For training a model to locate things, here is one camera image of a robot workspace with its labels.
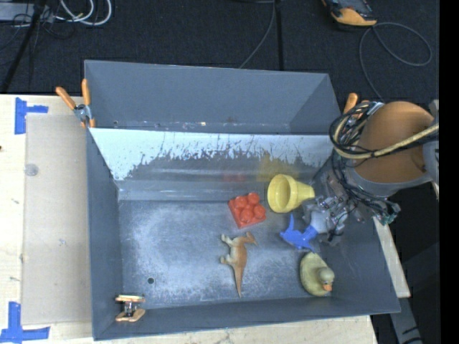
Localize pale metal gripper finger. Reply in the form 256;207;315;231
302;196;336;217
317;224;346;247

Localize blue spray nozzle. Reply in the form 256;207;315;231
279;213;328;253

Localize yellow plastic cup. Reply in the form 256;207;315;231
266;173;316;214

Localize yellow rubber duck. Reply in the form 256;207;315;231
298;251;336;297

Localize red toy brick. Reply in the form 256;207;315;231
227;191;268;229

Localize orange toy dinosaur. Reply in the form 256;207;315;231
219;231;260;298

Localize grey metal bin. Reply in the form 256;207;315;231
83;59;402;341

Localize pale wood board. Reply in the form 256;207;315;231
20;113;95;328

